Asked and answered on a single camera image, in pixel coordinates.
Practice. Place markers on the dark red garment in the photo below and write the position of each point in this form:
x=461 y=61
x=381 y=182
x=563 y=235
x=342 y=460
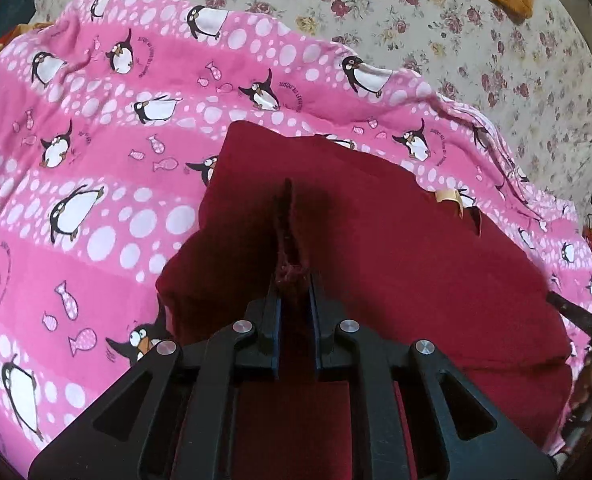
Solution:
x=401 y=260

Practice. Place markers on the floral bedsheet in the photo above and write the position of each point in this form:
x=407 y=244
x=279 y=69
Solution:
x=426 y=35

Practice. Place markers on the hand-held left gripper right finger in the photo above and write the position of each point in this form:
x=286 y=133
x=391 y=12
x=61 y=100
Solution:
x=326 y=330

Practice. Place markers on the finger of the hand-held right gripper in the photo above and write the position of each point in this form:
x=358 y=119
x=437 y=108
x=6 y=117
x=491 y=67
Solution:
x=576 y=317

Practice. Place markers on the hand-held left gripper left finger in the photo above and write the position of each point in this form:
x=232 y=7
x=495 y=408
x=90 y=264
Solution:
x=268 y=330

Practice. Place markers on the pink penguin print blanket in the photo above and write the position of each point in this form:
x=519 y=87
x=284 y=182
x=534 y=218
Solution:
x=101 y=160

